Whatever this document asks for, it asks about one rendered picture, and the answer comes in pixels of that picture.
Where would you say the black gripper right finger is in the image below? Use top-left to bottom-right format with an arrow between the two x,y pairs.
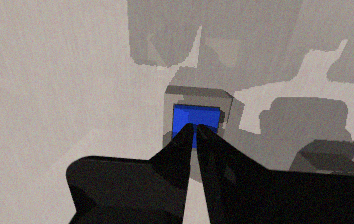
196,124 -> 354,224

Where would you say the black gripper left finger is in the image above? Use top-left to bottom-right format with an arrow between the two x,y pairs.
66,123 -> 194,224

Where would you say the blue button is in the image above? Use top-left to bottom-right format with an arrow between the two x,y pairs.
162,85 -> 232,151

